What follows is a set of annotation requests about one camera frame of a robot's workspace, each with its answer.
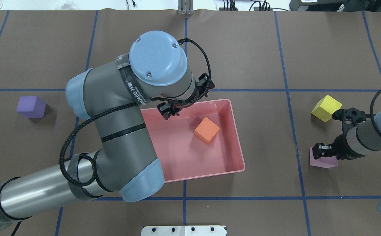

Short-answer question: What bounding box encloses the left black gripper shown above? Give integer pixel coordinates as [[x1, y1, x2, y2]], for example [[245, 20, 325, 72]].
[[157, 102, 191, 120]]

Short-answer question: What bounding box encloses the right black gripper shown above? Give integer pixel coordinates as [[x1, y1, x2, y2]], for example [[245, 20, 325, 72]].
[[312, 134, 350, 160]]

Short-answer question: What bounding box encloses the pink foam cube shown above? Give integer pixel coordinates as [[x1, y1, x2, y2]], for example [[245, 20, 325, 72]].
[[310, 147, 338, 168]]

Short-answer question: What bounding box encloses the orange foam cube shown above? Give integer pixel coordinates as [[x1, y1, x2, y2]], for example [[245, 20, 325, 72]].
[[194, 117, 220, 145]]

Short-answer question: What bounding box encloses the pink plastic bin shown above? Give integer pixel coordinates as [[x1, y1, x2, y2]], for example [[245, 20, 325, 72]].
[[142, 99, 245, 183]]

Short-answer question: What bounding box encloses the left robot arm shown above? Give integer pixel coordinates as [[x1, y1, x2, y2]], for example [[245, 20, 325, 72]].
[[0, 31, 211, 231]]

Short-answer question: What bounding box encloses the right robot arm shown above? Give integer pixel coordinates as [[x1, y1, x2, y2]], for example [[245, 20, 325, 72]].
[[310, 108, 381, 168]]

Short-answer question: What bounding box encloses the yellow foam cube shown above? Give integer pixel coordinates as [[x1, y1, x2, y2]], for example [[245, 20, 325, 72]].
[[311, 95, 342, 122]]

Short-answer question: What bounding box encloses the purple foam cube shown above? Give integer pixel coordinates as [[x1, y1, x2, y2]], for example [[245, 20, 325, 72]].
[[16, 96, 47, 119]]

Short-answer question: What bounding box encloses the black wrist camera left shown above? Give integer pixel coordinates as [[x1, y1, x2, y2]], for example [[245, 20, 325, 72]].
[[196, 73, 215, 100]]

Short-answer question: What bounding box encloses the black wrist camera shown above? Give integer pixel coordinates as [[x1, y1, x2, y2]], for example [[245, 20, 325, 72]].
[[331, 108, 368, 127], [196, 73, 215, 100]]

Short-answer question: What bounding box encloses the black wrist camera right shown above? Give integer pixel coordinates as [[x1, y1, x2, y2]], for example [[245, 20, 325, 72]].
[[331, 108, 368, 127]]

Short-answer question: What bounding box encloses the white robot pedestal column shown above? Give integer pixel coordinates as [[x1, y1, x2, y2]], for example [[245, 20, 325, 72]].
[[141, 225, 228, 236]]

